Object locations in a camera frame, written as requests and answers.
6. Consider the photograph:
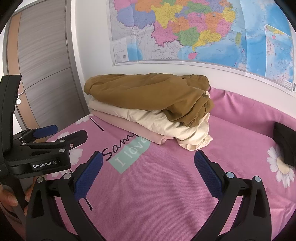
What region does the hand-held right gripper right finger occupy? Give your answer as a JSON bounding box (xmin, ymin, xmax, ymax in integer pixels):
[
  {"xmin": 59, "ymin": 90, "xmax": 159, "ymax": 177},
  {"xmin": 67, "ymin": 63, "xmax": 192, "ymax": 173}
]
[{"xmin": 194, "ymin": 149, "xmax": 272, "ymax": 241}]

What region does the colourful wall map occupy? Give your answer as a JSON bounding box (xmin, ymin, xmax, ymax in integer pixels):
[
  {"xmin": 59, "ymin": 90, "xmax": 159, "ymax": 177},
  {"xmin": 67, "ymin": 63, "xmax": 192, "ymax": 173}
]
[{"xmin": 106, "ymin": 0, "xmax": 296, "ymax": 93}]

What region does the pink daisy print bed sheet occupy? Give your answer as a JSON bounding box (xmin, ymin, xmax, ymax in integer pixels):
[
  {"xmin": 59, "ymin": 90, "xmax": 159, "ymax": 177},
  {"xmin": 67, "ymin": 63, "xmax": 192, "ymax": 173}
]
[{"xmin": 46, "ymin": 87, "xmax": 296, "ymax": 241}]

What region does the grey wardrobe door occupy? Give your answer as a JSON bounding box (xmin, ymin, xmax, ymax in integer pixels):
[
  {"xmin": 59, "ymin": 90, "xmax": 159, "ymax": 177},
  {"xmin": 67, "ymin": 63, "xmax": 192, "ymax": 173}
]
[{"xmin": 2, "ymin": 0, "xmax": 90, "ymax": 141}]

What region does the black garment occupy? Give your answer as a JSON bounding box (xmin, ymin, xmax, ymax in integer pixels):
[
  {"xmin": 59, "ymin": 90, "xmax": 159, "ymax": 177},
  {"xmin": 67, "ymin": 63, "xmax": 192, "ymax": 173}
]
[{"xmin": 274, "ymin": 122, "xmax": 296, "ymax": 168}]

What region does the brown jacket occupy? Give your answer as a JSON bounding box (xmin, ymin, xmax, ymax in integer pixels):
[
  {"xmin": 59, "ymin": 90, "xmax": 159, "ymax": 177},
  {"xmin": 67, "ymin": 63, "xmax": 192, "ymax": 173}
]
[{"xmin": 84, "ymin": 73, "xmax": 215, "ymax": 128}]

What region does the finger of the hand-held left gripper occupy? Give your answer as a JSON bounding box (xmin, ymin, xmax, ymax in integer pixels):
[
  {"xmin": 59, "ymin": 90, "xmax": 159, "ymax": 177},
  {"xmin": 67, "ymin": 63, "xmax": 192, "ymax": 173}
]
[
  {"xmin": 17, "ymin": 124, "xmax": 58, "ymax": 145},
  {"xmin": 22, "ymin": 129, "xmax": 88, "ymax": 150}
]

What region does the person's left hand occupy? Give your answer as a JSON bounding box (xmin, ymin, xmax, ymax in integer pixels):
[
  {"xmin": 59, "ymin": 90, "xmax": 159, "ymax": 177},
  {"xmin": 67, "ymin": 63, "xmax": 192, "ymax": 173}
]
[{"xmin": 0, "ymin": 176, "xmax": 39, "ymax": 227}]

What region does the cream garment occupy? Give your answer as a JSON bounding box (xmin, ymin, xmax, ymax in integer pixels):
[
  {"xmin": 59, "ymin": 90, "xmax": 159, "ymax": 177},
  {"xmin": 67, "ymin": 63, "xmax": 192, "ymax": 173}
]
[{"xmin": 88, "ymin": 90, "xmax": 213, "ymax": 151}]

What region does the pale pink folded garment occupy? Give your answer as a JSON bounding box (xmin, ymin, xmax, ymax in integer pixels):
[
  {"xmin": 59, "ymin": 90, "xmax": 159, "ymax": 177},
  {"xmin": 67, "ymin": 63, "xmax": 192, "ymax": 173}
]
[{"xmin": 92, "ymin": 110, "xmax": 173, "ymax": 145}]

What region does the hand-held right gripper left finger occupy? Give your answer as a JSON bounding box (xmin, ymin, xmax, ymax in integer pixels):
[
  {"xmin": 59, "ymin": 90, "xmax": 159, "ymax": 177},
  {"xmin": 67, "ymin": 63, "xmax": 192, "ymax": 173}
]
[{"xmin": 25, "ymin": 151, "xmax": 104, "ymax": 241}]

